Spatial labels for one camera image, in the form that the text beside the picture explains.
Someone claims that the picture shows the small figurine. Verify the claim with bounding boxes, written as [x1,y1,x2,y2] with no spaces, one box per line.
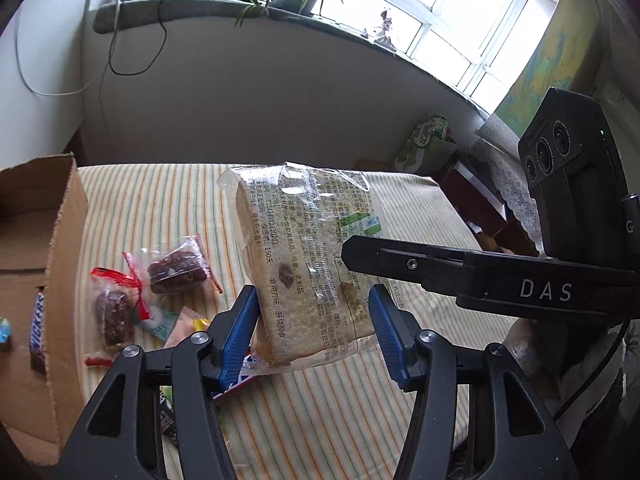
[372,8,398,51]

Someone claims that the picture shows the white framed window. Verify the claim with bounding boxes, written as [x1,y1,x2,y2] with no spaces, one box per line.
[320,0,556,111]

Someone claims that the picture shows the dark wooden cabinet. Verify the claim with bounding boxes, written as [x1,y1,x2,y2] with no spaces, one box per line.
[440,155,507,241]

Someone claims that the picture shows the pink candy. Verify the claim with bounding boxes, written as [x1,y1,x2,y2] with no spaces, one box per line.
[165,310,201,348]

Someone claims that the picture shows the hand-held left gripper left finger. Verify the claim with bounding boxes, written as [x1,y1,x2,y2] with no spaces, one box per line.
[55,285,261,480]

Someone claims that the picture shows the white cable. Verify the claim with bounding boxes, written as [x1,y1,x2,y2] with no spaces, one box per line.
[15,0,121,97]

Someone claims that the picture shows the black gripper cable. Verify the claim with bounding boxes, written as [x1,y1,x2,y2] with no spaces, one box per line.
[555,320,637,417]

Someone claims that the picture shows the white lace cloth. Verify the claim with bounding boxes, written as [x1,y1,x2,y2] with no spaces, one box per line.
[472,112,543,251]

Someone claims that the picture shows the green white candy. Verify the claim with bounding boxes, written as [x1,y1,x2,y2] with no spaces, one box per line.
[137,307,180,343]

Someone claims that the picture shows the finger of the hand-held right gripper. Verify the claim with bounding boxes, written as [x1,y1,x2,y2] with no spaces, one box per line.
[341,234,471,306]

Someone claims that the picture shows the grey windowsill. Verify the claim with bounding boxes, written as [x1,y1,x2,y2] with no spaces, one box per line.
[92,0,493,116]

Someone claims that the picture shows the striped bed sheet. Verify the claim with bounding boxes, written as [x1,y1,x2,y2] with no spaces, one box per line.
[75,162,501,480]

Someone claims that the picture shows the brown cardboard box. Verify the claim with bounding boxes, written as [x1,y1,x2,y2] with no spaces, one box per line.
[0,154,90,466]

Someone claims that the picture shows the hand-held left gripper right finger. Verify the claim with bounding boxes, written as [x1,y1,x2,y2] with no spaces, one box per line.
[369,284,586,480]

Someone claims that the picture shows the person's right forearm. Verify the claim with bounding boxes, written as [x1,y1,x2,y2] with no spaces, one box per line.
[502,317,628,416]

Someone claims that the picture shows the dark snack packet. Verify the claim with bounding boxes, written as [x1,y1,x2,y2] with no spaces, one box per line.
[159,385,178,443]

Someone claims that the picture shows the clear red date snack packet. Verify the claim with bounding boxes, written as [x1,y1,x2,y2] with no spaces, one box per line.
[122,234,224,295]
[84,266,151,368]

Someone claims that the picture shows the green printed box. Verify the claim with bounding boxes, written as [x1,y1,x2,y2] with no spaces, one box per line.
[394,115,458,176]

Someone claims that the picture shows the wall map poster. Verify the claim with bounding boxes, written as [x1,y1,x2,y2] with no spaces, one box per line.
[492,20,601,136]

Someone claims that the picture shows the clear sliced bread packet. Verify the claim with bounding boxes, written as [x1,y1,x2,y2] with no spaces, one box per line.
[216,161,388,373]

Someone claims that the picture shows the brown chocolate bar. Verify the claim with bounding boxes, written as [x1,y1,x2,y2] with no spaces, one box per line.
[29,287,47,373]

